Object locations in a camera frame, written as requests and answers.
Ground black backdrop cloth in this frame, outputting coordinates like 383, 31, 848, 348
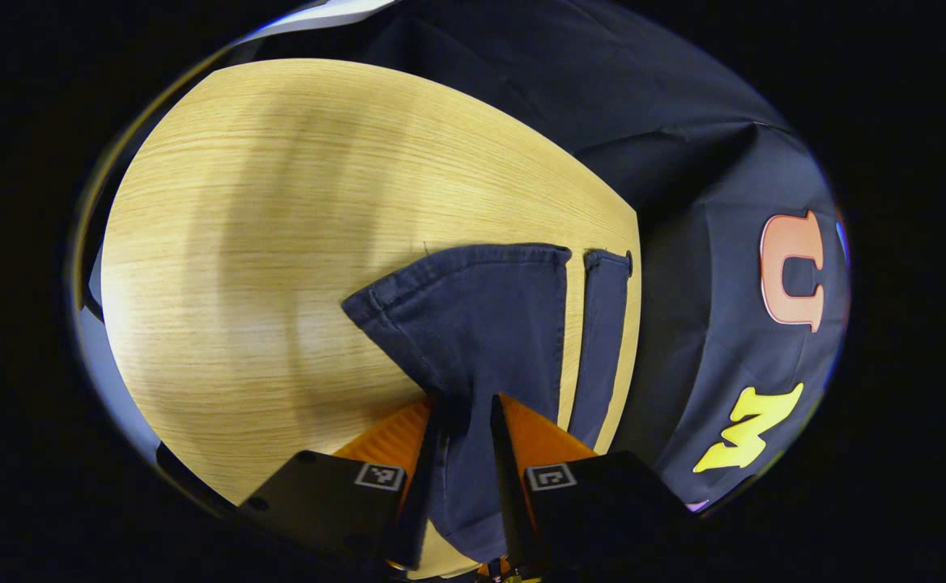
262, 0, 853, 515

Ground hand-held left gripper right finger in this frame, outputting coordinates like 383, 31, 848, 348
489, 394, 688, 569

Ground dark jeans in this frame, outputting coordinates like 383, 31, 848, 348
341, 243, 633, 568

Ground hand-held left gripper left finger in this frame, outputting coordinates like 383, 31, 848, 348
238, 397, 445, 569

